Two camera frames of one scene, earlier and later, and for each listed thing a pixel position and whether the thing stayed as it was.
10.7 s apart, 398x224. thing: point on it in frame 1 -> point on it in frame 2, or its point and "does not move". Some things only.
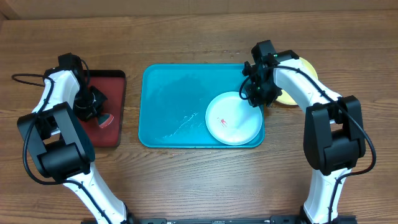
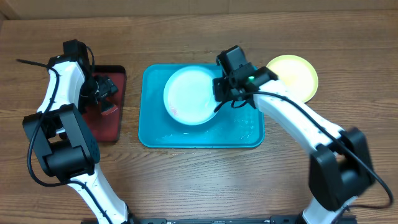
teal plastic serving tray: x=173 y=100 does not move
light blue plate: x=231 y=120 -> x=188 y=97
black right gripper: x=255 y=102 -> x=219 y=88
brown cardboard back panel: x=11 y=9 does not move
